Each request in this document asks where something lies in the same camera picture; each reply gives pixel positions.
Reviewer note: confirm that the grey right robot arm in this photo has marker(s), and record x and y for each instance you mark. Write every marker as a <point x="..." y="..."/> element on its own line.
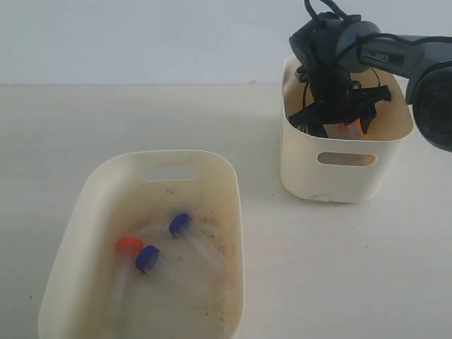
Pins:
<point x="330" y="48"/>

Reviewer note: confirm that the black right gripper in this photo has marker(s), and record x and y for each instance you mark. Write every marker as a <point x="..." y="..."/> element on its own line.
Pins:
<point x="334" y="98"/>

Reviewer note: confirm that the blue-capped tube moved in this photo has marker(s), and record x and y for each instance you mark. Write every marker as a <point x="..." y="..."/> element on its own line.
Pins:
<point x="183" y="227"/>
<point x="152" y="262"/>

